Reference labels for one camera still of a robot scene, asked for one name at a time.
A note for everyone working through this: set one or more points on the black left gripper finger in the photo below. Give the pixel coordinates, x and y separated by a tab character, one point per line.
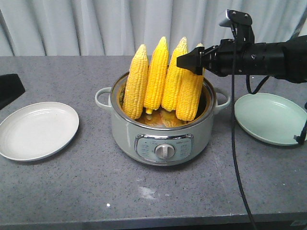
11	88

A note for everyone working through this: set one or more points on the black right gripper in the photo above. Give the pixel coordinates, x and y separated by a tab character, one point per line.
221	59

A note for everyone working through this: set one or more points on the orange yellow corn cob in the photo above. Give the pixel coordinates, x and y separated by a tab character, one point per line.
189	95

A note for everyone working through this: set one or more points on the bright yellow corn cob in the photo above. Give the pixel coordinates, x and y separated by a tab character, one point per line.
156	77

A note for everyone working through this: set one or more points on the pale yellow corn cob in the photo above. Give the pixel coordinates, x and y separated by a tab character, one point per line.
136	84

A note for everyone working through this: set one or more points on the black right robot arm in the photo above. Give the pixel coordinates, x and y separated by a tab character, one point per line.
284	60

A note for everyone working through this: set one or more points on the yellow corn cob white tip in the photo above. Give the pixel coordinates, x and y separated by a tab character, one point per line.
174	77

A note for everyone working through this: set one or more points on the beige round plate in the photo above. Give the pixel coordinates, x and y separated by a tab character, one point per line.
37	131

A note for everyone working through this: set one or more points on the white pleated curtain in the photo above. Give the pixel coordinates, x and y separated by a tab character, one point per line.
118	27

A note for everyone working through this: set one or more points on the green electric cooking pot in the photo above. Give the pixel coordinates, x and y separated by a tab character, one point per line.
161	139

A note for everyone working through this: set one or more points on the green round plate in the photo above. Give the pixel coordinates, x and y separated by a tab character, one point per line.
272	119

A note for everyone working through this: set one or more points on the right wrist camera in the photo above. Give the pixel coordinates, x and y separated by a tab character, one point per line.
240	24

